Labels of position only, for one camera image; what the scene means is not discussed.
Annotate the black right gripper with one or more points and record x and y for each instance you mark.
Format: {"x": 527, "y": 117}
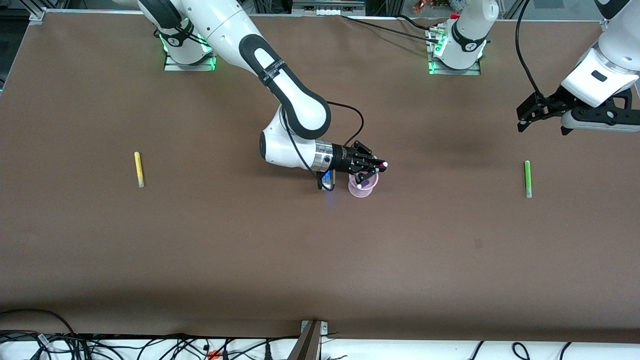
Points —
{"x": 345, "y": 159}

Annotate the yellow highlighter pen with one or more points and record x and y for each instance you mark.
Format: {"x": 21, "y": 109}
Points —
{"x": 138, "y": 167}

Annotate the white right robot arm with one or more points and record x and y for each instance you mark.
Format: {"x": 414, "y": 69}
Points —
{"x": 295, "y": 100}

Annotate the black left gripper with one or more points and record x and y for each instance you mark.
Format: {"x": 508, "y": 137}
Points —
{"x": 549, "y": 105}

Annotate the metal corner bracket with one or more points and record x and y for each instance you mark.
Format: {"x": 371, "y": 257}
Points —
{"x": 38, "y": 15}

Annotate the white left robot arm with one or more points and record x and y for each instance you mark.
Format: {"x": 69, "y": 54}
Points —
{"x": 615, "y": 55}

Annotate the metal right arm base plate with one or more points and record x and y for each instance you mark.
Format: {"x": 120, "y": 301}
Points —
{"x": 190, "y": 67}

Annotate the green highlighter pen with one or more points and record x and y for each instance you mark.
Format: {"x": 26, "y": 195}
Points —
{"x": 527, "y": 177}

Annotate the pink highlighter pen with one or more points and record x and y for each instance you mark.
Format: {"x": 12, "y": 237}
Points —
{"x": 384, "y": 164}

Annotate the pink translucent pen holder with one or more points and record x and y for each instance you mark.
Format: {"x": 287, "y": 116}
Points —
{"x": 360, "y": 193}

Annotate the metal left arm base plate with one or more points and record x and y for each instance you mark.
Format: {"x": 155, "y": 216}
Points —
{"x": 452, "y": 72}

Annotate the aluminium post with bracket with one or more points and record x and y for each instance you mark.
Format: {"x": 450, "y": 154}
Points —
{"x": 307, "y": 342}

